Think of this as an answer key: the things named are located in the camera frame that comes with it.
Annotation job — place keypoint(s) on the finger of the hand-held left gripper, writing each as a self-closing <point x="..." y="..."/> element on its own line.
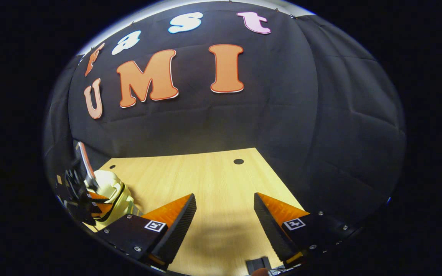
<point x="81" y="212"/>
<point x="76" y="186"/>

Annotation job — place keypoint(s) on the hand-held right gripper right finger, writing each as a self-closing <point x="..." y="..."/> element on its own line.
<point x="269" y="230"/>

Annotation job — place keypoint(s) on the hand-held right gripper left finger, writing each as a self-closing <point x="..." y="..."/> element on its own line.
<point x="178" y="234"/>

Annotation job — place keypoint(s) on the cream yellow small suitcase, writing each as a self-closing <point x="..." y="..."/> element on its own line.
<point x="108" y="182"/>

